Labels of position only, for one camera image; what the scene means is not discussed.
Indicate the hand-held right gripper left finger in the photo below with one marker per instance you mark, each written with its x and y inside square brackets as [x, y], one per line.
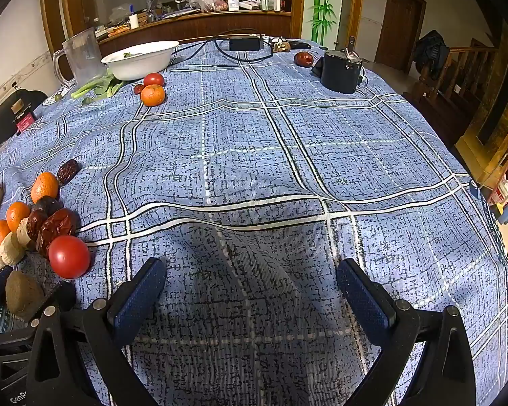
[139, 300]

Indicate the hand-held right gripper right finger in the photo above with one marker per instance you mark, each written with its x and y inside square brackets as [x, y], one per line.
[364, 300]

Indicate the large red tomato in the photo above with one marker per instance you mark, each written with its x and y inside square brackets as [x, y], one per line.
[69, 257]

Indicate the orange mandarin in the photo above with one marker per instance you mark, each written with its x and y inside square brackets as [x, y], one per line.
[17, 215]
[1, 231]
[45, 186]
[153, 95]

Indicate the dark purple passion fruit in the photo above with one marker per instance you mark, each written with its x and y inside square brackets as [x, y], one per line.
[48, 205]

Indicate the black jar with red label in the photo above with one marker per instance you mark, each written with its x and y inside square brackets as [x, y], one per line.
[24, 122]

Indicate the blue checkered tablecloth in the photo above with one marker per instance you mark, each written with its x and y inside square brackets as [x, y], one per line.
[258, 156]

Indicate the small red date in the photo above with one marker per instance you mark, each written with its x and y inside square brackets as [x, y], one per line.
[139, 89]

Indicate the green leafy vegetable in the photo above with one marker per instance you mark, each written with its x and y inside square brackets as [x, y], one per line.
[97, 86]

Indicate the small red tomato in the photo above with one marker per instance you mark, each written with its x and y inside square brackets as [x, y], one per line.
[153, 79]

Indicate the wooden stair railing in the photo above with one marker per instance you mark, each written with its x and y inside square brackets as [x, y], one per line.
[453, 80]

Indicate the white bowl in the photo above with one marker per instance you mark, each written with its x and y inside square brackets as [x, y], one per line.
[139, 62]

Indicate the clear plastic pitcher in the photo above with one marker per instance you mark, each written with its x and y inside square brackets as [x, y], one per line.
[82, 57]

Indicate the black jacket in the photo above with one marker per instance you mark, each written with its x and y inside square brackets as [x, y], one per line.
[432, 53]

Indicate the black remote control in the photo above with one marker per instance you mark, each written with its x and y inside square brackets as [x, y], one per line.
[299, 45]

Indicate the small brown trinket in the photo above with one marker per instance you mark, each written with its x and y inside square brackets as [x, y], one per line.
[280, 45]

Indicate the wooden door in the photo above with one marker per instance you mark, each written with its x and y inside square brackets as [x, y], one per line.
[400, 29]

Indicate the black power adapter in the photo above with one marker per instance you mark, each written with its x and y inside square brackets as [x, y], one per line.
[245, 43]

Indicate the white bottle with blue cap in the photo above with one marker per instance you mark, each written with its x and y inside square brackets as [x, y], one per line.
[132, 20]

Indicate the wooden counter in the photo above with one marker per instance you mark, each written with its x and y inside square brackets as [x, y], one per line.
[194, 23]

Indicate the wooden framed glass partition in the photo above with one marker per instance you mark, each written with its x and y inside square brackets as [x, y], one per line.
[298, 0]

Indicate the wide green bamboo wall sticker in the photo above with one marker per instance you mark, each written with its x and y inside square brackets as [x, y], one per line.
[326, 4]

